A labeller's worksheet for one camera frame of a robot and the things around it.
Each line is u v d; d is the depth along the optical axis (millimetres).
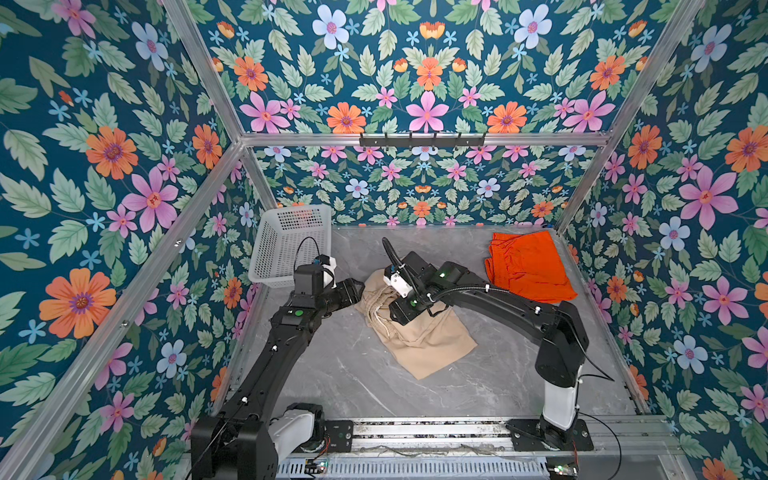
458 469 767
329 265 745
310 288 614
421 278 627
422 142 932
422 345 863
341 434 737
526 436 719
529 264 1049
